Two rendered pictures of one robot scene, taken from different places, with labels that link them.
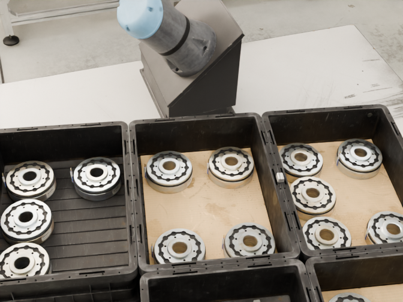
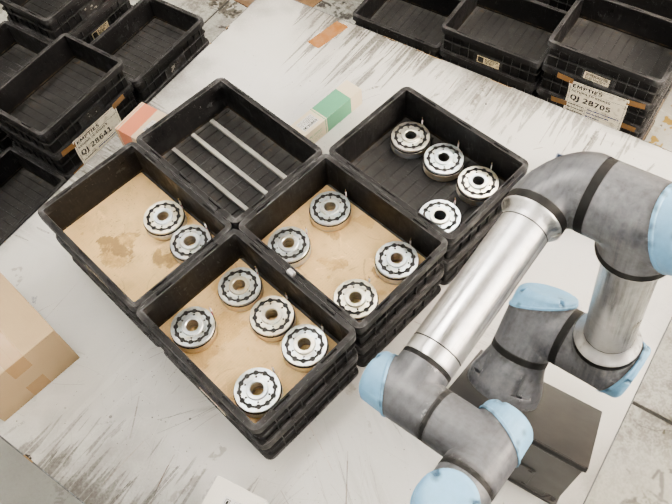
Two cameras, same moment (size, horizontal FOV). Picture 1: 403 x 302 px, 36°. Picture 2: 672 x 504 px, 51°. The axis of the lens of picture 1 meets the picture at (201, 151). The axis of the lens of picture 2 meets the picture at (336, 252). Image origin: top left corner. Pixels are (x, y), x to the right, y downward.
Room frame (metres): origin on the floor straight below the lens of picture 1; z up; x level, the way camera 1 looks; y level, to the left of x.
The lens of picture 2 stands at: (1.58, -0.47, 2.28)
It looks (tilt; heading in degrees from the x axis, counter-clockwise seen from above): 58 degrees down; 150
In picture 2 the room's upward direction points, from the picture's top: 7 degrees counter-clockwise
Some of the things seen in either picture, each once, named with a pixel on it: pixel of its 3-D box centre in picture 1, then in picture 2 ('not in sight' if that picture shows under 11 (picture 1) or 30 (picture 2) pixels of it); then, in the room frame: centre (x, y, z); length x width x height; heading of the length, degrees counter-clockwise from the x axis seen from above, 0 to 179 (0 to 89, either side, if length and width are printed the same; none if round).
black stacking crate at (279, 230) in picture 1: (205, 201); (342, 248); (0.82, -0.01, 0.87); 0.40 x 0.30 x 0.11; 9
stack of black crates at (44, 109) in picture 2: not in sight; (77, 125); (-0.49, -0.30, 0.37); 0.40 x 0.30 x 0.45; 110
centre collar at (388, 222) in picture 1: (393, 229); (192, 325); (0.77, -0.40, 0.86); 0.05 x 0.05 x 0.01
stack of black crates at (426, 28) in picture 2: not in sight; (411, 31); (-0.18, 1.04, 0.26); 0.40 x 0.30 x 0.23; 20
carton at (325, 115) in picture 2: not in sight; (326, 114); (0.35, 0.27, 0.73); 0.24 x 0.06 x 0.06; 100
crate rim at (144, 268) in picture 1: (206, 186); (341, 236); (0.82, -0.01, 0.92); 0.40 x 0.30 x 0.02; 9
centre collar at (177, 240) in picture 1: (179, 248); (329, 207); (0.70, 0.03, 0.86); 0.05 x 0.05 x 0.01
